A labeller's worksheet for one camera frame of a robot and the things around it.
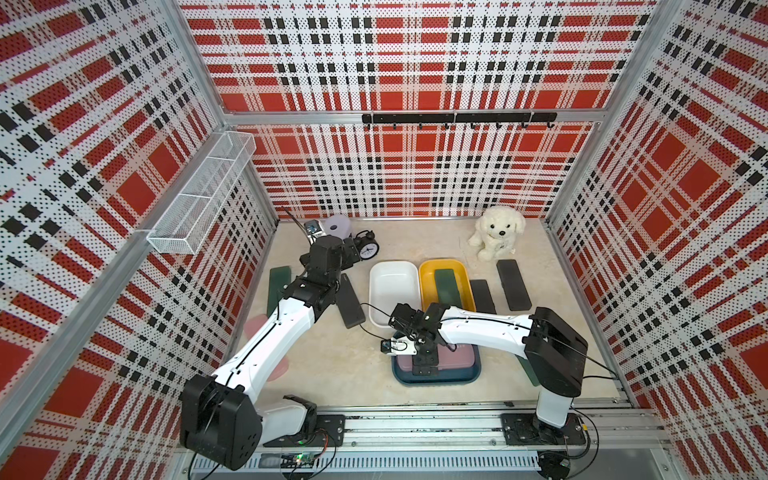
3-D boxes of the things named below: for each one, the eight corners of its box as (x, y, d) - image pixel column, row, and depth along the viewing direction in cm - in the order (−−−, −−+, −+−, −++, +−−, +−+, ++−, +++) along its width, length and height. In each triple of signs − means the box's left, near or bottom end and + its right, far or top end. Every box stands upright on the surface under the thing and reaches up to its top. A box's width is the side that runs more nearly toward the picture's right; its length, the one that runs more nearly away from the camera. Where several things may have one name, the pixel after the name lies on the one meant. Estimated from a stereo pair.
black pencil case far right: (506, 310, 98) (508, 307, 96) (494, 263, 110) (496, 259, 108) (531, 310, 98) (533, 307, 96) (516, 263, 110) (518, 259, 108)
